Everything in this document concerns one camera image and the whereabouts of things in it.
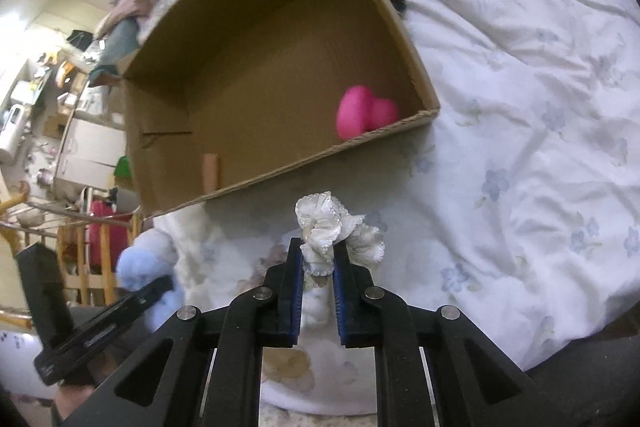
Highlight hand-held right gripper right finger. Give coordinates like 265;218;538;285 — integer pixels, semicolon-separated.
332;239;577;427

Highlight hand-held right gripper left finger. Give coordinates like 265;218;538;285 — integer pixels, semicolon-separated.
64;237;304;427

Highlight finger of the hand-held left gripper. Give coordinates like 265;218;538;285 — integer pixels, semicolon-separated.
122;275;175;324

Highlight light blue plush toy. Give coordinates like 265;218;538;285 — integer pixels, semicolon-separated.
115;229;180;329

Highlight white lace scrunchie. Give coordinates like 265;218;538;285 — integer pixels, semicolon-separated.
294;190;386;278

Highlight pink heart plush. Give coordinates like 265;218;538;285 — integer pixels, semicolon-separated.
335;85;400;142

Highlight brown cardboard box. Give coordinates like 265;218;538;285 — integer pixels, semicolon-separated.
121;0;442;221

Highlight wooden rack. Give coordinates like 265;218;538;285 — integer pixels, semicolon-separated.
0;191;143;308

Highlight magenta bag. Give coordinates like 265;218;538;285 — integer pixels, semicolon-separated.
86;199;135;260

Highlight white cabinet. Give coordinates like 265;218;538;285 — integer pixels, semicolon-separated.
54;114;127;200

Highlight white appliance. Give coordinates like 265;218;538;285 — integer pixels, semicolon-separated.
0;103;27;164

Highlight white floral duvet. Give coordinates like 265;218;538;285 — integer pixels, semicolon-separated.
145;0;640;417

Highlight blue jeans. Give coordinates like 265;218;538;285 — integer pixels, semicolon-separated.
88;14;142;84

